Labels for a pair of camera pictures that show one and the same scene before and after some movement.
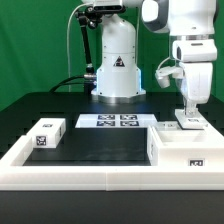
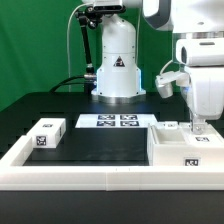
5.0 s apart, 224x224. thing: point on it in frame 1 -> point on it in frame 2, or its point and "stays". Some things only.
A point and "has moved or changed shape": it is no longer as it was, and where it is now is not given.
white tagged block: (172, 125) has moved or changed shape
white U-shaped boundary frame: (15, 176) stays
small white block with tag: (48, 132) stays
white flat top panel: (116, 121) stays
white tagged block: (197, 122) has moved or changed shape
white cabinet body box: (200, 147) stays
